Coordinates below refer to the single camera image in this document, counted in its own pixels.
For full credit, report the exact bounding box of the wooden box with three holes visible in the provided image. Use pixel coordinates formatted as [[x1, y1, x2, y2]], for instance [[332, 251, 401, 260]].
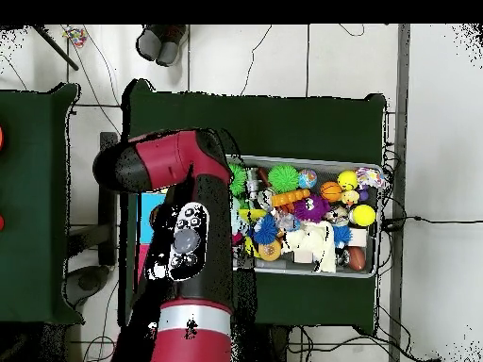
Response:
[[135, 188, 171, 296]]

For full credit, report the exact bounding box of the green spiky ball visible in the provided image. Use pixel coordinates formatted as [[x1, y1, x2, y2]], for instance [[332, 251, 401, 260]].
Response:
[[229, 164, 249, 197], [267, 163, 300, 195]]

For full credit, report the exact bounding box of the blue spiky ball with eyes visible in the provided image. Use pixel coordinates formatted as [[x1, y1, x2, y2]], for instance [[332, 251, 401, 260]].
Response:
[[251, 216, 281, 246]]

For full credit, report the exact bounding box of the orange plastic toy block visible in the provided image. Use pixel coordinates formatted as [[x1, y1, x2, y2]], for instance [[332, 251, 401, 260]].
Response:
[[271, 188, 312, 210]]

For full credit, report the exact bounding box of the purple furry monster toy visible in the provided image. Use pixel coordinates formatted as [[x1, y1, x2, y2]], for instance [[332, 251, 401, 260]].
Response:
[[293, 194, 332, 223]]

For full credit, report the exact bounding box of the cream knitted cloth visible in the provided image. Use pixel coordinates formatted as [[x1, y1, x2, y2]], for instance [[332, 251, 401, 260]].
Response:
[[282, 221, 339, 274]]

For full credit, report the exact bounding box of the dark green table cloth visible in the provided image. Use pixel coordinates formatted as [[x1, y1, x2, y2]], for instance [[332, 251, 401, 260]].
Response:
[[120, 78, 390, 333], [0, 82, 80, 325]]

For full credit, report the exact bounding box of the orange toy basketball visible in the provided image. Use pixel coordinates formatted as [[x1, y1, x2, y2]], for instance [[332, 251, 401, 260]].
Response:
[[320, 180, 344, 204]]

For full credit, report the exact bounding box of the yellow ball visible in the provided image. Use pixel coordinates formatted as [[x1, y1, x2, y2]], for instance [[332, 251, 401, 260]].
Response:
[[337, 170, 359, 190], [350, 203, 377, 227]]

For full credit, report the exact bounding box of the person's foot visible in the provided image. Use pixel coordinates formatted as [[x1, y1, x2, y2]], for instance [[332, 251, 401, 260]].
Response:
[[156, 25, 188, 67], [135, 25, 166, 61]]

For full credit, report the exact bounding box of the grey round stand base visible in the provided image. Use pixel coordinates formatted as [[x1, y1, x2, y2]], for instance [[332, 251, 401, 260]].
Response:
[[63, 263, 114, 306]]

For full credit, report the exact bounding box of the small colourful floor toy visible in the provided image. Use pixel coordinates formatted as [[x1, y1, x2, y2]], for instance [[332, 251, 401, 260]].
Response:
[[61, 25, 88, 48]]

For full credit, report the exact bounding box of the thin black rod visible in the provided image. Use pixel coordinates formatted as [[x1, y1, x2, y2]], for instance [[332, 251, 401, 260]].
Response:
[[29, 25, 80, 71]]

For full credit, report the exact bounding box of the wire mesh bin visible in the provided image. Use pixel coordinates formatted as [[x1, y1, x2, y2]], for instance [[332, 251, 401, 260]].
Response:
[[225, 154, 385, 280]]

